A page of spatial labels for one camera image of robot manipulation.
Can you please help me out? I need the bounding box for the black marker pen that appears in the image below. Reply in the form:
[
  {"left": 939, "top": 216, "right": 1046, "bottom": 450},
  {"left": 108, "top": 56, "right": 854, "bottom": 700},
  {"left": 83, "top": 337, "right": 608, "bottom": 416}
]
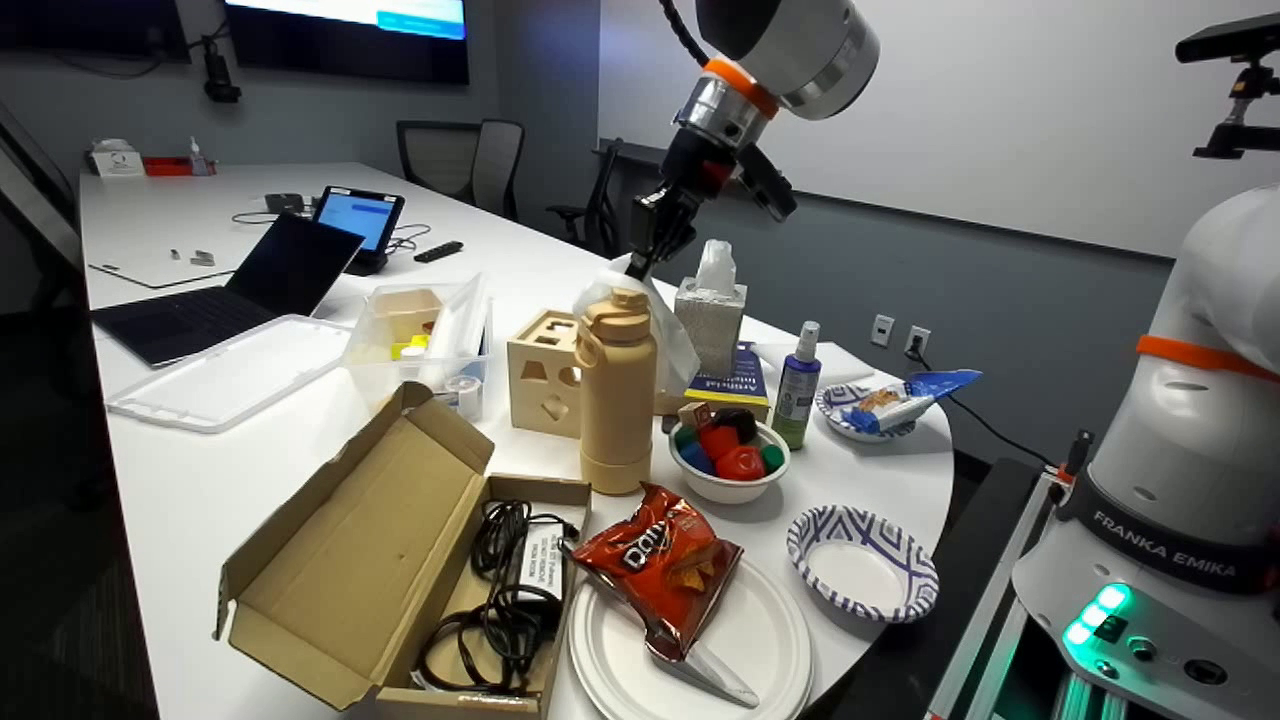
[{"left": 413, "top": 238, "right": 464, "bottom": 265}]

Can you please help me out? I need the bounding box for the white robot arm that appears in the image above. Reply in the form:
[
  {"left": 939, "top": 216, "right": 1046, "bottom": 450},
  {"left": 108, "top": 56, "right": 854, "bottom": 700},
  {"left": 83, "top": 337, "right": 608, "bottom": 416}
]
[{"left": 627, "top": 0, "right": 879, "bottom": 278}]

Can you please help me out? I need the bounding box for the blue Artificial Intelligence book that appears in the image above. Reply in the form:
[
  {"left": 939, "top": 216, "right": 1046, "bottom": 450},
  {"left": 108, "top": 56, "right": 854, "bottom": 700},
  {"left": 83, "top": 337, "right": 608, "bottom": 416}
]
[{"left": 690, "top": 339, "right": 768, "bottom": 416}]

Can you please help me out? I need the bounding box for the wooden shape sorter box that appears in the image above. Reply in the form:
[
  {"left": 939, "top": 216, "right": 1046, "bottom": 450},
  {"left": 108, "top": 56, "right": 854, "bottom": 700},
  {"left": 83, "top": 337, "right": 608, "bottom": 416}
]
[{"left": 508, "top": 312, "right": 579, "bottom": 435}]

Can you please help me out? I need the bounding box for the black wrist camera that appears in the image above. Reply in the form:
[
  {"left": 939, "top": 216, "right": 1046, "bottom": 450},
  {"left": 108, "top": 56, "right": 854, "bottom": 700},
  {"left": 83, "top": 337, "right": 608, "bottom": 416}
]
[{"left": 739, "top": 146, "right": 797, "bottom": 218}]

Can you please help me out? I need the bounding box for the white bowl of toys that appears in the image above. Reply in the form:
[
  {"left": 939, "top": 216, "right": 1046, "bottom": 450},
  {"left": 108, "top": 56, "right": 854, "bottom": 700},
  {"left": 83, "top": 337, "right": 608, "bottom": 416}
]
[{"left": 667, "top": 408, "right": 794, "bottom": 504}]

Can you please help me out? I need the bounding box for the red Doritos chip bag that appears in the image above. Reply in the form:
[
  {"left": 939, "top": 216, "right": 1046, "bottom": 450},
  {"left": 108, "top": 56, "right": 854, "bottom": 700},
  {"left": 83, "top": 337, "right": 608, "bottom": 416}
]
[{"left": 574, "top": 485, "right": 746, "bottom": 654}]

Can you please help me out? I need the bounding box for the white knife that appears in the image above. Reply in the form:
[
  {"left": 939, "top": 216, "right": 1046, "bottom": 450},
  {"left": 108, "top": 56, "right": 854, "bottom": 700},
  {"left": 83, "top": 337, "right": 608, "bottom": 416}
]
[{"left": 652, "top": 648, "right": 762, "bottom": 706}]

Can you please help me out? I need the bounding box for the blue snack bag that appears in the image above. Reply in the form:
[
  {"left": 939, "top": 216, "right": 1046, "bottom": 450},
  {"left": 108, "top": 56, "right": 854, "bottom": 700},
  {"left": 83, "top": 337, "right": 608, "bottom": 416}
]
[{"left": 840, "top": 368, "right": 980, "bottom": 435}]

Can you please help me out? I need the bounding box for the black tablet on stand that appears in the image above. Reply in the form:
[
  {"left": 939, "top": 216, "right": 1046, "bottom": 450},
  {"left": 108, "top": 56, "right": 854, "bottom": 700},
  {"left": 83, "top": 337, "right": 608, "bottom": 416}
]
[{"left": 311, "top": 183, "right": 406, "bottom": 274}]

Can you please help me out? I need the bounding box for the wall monitor screen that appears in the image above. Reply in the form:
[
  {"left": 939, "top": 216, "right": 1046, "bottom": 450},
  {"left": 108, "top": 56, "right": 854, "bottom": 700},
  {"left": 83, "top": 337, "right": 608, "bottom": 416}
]
[{"left": 223, "top": 0, "right": 468, "bottom": 87}]

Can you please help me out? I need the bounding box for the black camera on stand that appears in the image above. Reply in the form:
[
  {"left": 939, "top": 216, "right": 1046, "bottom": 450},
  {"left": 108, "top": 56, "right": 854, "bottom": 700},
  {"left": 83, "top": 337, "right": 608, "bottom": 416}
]
[{"left": 1176, "top": 13, "right": 1280, "bottom": 159}]

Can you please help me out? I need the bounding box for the open cardboard box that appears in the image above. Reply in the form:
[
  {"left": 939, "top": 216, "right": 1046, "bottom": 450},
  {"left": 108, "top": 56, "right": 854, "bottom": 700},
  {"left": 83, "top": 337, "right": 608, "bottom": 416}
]
[{"left": 216, "top": 383, "right": 592, "bottom": 720}]

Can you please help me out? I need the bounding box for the blue patterned paper plate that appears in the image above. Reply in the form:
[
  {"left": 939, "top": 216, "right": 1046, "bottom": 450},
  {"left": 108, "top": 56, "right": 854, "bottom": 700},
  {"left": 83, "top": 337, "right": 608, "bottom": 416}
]
[{"left": 784, "top": 504, "right": 939, "bottom": 624}]

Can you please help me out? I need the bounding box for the tan water bottle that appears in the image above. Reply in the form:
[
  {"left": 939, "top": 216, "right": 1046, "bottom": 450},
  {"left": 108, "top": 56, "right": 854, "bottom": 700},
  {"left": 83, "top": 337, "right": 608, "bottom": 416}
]
[{"left": 577, "top": 291, "right": 658, "bottom": 496}]

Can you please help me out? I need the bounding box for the silver tissue box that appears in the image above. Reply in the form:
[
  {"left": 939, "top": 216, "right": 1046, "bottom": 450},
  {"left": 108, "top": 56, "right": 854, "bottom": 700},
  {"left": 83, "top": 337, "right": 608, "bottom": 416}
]
[{"left": 676, "top": 238, "right": 750, "bottom": 376}]

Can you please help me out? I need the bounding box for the clear plastic container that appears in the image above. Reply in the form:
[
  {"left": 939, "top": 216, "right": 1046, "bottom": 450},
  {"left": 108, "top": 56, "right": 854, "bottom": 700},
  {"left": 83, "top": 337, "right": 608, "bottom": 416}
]
[{"left": 343, "top": 274, "right": 488, "bottom": 418}]

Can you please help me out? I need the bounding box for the white foam tray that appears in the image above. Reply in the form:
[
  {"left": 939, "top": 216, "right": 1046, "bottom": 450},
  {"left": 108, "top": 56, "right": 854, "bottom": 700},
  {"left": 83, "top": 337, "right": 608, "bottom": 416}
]
[{"left": 108, "top": 317, "right": 350, "bottom": 435}]

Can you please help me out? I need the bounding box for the blue spray bottle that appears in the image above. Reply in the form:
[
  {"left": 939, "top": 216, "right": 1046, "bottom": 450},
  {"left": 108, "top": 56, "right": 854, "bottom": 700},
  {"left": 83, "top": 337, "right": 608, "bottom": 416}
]
[{"left": 771, "top": 318, "right": 821, "bottom": 450}]

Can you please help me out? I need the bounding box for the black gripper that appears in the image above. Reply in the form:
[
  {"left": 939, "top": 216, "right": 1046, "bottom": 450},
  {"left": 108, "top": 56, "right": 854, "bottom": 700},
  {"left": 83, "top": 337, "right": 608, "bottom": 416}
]
[{"left": 627, "top": 127, "right": 737, "bottom": 278}]

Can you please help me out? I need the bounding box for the black laptop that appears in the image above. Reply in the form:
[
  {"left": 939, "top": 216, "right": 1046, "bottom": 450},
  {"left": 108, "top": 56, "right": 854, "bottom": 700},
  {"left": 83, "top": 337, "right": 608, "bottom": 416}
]
[{"left": 94, "top": 216, "right": 360, "bottom": 365}]

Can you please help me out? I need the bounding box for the white plate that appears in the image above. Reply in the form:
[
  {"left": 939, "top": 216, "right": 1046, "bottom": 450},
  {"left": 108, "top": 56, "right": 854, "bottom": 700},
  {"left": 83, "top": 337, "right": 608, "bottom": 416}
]
[{"left": 567, "top": 561, "right": 811, "bottom": 720}]

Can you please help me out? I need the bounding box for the office chair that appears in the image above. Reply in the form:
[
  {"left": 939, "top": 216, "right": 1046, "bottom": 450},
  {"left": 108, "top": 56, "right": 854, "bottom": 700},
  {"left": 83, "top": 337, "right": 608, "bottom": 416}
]
[
  {"left": 471, "top": 118, "right": 524, "bottom": 216},
  {"left": 397, "top": 118, "right": 482, "bottom": 195}
]

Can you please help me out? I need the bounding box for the black cable bundle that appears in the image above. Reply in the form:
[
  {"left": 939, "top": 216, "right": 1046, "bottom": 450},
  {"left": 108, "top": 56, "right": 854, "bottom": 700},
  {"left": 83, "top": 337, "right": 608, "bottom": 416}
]
[{"left": 413, "top": 496, "right": 585, "bottom": 696}]

